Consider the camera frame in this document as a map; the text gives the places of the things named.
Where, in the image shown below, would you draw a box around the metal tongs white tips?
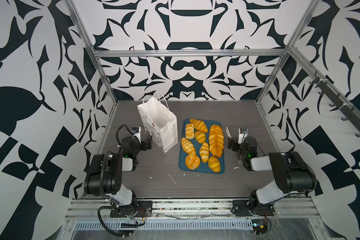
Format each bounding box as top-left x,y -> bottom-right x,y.
226,127 -> 243,165

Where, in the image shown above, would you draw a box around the white paper bag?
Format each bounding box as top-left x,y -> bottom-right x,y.
137,92 -> 179,153

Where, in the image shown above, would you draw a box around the small round striped bun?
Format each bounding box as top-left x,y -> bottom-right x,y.
194,131 -> 206,144

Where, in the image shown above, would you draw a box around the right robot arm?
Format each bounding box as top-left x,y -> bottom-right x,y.
228,137 -> 317,210

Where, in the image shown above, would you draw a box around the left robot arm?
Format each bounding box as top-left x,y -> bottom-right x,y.
84,136 -> 152,209

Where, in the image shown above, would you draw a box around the small striped bread top left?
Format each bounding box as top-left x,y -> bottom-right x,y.
185,123 -> 195,140

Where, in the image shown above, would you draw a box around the striped bun bottom right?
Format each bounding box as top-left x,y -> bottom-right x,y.
208,156 -> 221,173

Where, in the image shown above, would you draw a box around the croissant centre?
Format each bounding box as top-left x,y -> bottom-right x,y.
199,142 -> 210,163

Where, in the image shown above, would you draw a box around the teal tray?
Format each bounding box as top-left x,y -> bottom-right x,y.
179,119 -> 225,174

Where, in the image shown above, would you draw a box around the croissant top of tray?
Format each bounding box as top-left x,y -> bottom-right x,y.
190,119 -> 208,133

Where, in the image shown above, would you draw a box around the croissant left middle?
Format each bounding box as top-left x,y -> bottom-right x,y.
181,138 -> 197,155

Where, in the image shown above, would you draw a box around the round flaky pastry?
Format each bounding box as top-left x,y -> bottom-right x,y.
185,153 -> 201,170

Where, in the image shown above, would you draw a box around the small circuit board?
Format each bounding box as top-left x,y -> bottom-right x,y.
251,218 -> 272,236

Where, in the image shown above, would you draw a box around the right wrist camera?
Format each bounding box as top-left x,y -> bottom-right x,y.
238,128 -> 248,144

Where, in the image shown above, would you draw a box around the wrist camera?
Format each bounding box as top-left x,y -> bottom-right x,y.
132,127 -> 141,142
238,128 -> 248,144

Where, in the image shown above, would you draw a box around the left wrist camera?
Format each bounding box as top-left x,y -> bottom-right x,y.
132,127 -> 141,142

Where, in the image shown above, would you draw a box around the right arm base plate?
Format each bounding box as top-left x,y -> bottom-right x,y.
231,200 -> 275,217

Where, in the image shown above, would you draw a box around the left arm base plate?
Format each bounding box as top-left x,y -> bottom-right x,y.
110,201 -> 153,218

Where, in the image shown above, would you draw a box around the wall hook rail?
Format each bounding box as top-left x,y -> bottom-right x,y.
310,71 -> 360,138

